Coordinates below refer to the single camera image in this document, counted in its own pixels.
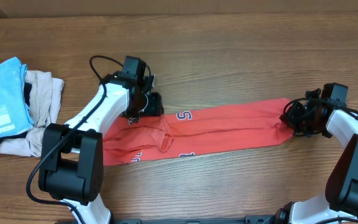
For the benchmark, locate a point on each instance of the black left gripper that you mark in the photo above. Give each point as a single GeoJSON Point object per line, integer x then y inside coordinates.
{"type": "Point", "coordinates": [156, 107]}

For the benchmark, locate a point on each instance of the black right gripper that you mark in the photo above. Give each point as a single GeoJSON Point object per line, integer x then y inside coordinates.
{"type": "Point", "coordinates": [290, 119]}

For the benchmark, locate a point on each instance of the red t-shirt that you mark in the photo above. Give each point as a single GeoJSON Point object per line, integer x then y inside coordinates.
{"type": "Point", "coordinates": [196, 132]}

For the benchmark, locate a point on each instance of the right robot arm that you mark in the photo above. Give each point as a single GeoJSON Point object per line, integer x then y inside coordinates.
{"type": "Point", "coordinates": [339, 202]}

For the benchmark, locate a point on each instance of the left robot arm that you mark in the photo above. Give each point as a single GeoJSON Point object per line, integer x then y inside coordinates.
{"type": "Point", "coordinates": [71, 167]}

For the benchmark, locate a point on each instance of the beige folded garment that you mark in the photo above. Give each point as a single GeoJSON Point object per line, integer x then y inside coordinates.
{"type": "Point", "coordinates": [44, 100]}

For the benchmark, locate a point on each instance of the light blue folded t-shirt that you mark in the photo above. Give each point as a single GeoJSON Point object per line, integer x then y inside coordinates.
{"type": "Point", "coordinates": [14, 112]}

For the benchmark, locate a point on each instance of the dark navy folded garment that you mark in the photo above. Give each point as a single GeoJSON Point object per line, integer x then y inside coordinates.
{"type": "Point", "coordinates": [27, 89]}

